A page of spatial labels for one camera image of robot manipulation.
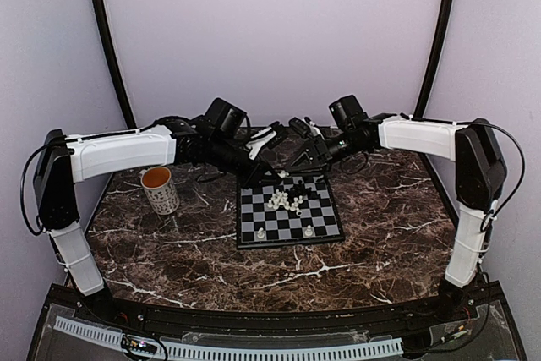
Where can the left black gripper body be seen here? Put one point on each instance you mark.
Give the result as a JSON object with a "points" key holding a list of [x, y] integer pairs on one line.
{"points": [[248, 178]]}

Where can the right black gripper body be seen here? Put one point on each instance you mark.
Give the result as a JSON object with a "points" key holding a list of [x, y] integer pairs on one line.
{"points": [[325, 155]]}

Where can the black grey chessboard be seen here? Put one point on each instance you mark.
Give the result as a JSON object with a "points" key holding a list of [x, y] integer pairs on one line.
{"points": [[284, 211]]}

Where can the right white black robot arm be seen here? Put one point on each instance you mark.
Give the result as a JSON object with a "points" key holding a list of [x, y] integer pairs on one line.
{"points": [[479, 167]]}

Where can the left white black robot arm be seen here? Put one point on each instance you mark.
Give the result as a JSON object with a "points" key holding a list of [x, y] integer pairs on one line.
{"points": [[65, 160]]}

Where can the white patterned mug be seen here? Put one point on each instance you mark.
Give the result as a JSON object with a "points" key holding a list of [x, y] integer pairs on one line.
{"points": [[160, 190]]}

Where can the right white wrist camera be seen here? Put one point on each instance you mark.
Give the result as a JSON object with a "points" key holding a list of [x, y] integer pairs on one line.
{"points": [[305, 128]]}

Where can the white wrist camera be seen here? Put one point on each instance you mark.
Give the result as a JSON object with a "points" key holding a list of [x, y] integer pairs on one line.
{"points": [[269, 137], [305, 128]]}

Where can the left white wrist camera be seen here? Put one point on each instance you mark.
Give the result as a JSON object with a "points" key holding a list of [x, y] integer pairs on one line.
{"points": [[269, 137]]}

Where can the black front rail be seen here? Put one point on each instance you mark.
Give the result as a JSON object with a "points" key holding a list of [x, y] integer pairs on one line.
{"points": [[408, 318]]}

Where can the white slotted cable duct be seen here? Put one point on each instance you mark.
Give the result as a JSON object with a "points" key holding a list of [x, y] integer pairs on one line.
{"points": [[201, 346]]}

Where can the right black frame post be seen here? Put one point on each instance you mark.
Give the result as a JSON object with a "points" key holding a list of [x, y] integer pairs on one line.
{"points": [[436, 49]]}

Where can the black frame post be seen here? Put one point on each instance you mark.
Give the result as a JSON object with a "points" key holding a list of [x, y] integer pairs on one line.
{"points": [[436, 49], [110, 55]]}

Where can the left black frame post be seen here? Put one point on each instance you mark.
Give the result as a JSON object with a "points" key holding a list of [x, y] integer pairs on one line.
{"points": [[110, 55]]}

